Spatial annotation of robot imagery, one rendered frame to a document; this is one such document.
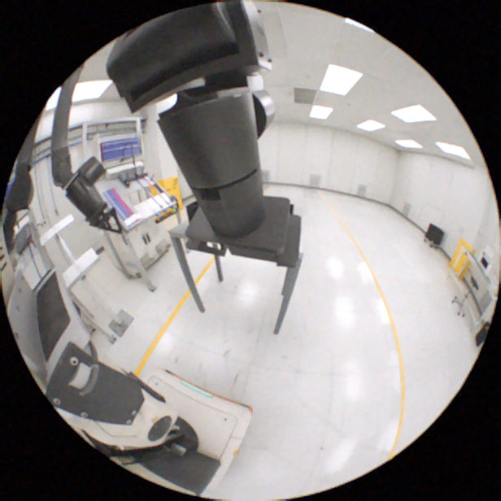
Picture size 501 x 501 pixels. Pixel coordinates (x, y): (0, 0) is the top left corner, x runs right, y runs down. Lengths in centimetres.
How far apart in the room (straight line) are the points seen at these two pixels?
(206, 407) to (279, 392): 49
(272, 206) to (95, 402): 30
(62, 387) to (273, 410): 108
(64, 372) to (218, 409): 76
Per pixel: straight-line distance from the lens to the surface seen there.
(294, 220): 18
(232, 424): 87
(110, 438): 37
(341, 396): 130
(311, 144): 732
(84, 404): 23
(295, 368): 119
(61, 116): 52
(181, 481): 62
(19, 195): 45
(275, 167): 727
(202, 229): 15
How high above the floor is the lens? 113
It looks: 35 degrees down
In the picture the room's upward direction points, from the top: straight up
